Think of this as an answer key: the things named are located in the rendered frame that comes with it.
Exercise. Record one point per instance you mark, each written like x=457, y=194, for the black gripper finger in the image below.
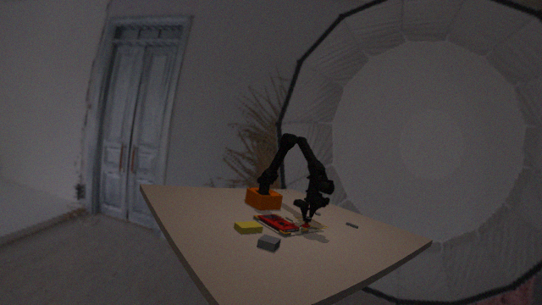
x=304, y=212
x=313, y=209

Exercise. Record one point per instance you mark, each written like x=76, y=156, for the yellow flat block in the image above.
x=248, y=227

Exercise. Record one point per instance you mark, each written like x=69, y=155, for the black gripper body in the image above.
x=307, y=201

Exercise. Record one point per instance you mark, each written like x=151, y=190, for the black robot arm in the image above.
x=315, y=168

